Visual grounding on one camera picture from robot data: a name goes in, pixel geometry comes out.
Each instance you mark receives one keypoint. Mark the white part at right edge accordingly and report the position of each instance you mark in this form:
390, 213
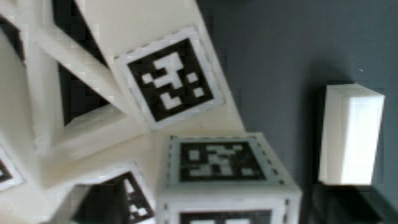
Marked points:
353, 119

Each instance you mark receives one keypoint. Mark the white tagged cube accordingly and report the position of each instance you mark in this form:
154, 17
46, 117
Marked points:
225, 184

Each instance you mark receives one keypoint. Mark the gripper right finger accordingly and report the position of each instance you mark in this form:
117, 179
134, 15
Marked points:
351, 204

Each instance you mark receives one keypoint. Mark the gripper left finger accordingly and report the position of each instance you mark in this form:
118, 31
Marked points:
95, 205

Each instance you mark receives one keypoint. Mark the white chair back frame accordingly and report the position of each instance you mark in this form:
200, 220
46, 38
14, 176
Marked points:
78, 122

